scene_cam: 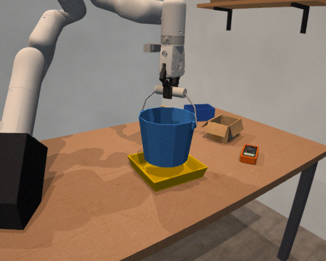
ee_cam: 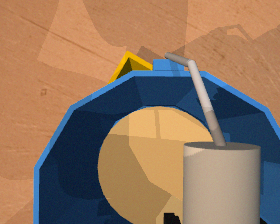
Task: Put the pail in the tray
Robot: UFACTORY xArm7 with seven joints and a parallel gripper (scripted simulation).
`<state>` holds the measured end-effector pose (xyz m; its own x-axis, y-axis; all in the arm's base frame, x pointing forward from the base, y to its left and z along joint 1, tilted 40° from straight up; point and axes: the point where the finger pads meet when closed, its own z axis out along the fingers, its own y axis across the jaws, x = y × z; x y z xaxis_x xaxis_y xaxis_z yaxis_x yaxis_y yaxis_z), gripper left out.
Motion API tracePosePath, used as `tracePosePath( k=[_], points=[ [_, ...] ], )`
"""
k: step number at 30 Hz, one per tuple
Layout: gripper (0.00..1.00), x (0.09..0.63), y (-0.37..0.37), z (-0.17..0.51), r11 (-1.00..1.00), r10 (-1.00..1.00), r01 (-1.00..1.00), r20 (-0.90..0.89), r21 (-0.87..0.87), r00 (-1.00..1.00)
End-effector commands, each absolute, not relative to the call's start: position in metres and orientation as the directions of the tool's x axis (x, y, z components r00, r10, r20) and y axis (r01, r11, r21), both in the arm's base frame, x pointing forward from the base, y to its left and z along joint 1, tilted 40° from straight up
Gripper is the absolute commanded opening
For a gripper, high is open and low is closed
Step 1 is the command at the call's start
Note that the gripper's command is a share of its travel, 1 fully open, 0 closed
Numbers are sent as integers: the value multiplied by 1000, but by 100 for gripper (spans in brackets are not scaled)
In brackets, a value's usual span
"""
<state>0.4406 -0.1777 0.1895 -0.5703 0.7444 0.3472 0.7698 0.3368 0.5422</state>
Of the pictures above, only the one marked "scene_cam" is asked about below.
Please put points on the orange digital multimeter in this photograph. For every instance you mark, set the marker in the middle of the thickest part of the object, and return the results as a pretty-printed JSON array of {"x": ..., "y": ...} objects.
[{"x": 249, "y": 154}]

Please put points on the yellow square tray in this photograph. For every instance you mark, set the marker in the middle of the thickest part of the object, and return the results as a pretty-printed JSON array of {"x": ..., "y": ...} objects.
[{"x": 160, "y": 178}]

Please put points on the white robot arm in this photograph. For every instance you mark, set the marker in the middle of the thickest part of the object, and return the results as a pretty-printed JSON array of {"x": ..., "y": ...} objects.
[{"x": 24, "y": 89}]

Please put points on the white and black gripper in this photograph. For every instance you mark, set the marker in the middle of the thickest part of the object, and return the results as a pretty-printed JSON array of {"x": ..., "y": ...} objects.
[{"x": 172, "y": 64}]

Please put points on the blue bucket with wire handle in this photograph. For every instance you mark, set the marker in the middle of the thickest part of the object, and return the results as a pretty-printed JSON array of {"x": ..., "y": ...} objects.
[{"x": 167, "y": 131}]

